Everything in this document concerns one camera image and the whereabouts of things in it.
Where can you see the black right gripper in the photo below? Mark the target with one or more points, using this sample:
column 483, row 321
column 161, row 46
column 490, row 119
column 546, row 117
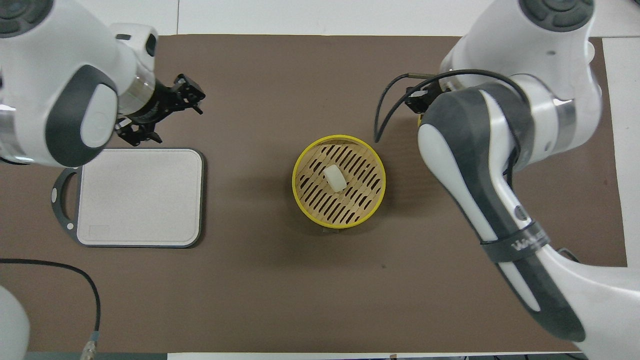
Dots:
column 422, row 97

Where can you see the white steamed bun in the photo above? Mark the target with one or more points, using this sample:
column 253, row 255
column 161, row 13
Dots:
column 335, row 178

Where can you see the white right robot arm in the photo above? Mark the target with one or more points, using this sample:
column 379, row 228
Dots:
column 500, row 175

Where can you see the brown table mat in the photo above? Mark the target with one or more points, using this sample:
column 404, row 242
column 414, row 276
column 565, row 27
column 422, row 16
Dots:
column 280, row 290

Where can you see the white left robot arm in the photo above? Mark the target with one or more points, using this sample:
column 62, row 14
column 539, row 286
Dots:
column 45, row 65

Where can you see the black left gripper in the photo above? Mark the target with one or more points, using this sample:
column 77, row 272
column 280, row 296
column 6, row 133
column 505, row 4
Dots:
column 150, row 102

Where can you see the yellow bamboo steamer basket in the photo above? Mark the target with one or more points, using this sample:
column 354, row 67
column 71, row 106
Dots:
column 350, row 210

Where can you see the white cutting board grey rim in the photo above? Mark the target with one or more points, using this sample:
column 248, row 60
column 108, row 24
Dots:
column 145, row 200

